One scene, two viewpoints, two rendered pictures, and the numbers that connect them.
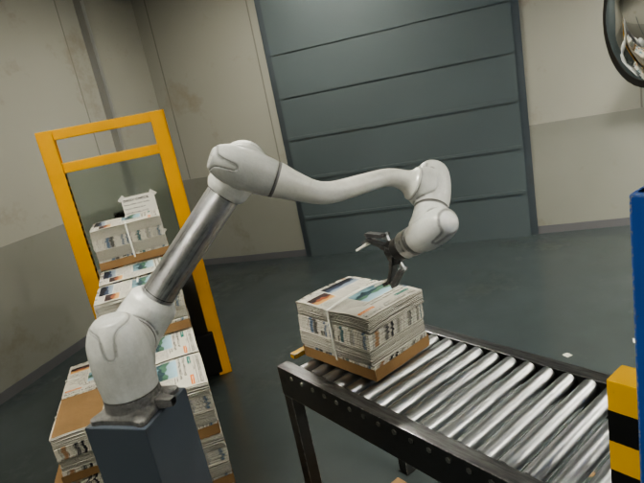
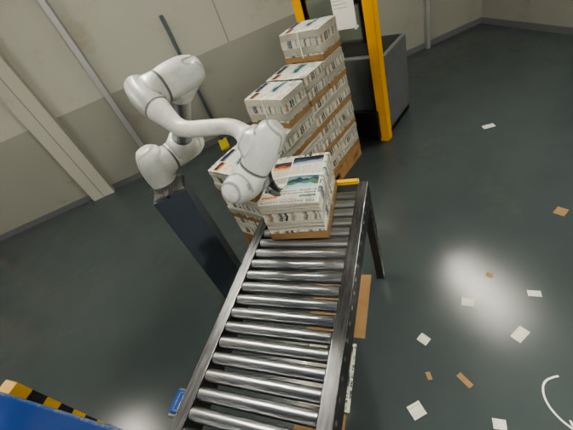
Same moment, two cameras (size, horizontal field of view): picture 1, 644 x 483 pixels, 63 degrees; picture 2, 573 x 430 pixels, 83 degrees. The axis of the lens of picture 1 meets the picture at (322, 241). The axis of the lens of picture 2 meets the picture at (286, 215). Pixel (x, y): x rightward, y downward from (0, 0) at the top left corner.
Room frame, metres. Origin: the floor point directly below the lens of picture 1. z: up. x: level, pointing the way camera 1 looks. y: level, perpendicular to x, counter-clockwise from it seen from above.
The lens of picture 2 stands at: (1.18, -1.22, 1.89)
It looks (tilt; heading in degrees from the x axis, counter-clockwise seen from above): 39 degrees down; 67
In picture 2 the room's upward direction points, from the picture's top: 23 degrees counter-clockwise
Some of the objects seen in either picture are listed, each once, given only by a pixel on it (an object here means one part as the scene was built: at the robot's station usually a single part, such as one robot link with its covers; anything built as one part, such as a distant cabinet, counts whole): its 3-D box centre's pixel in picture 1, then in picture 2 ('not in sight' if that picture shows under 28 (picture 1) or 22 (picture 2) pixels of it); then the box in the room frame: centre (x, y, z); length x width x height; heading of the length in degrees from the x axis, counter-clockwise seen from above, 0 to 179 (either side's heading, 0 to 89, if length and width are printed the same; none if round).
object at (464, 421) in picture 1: (489, 401); (285, 303); (1.38, -0.40, 0.77); 0.47 x 0.05 x 0.05; 126
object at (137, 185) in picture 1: (127, 211); (334, 6); (3.39, 1.19, 1.28); 0.57 x 0.01 x 0.65; 106
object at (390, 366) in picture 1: (386, 352); (302, 223); (1.70, -0.15, 0.83); 0.29 x 0.16 x 0.04; 129
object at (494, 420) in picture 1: (508, 408); (280, 316); (1.32, -0.43, 0.77); 0.47 x 0.05 x 0.05; 126
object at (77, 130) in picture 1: (103, 126); not in sight; (3.38, 1.18, 1.82); 0.75 x 0.06 x 0.06; 106
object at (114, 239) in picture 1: (156, 323); (325, 101); (2.96, 1.06, 0.65); 0.39 x 0.30 x 1.29; 106
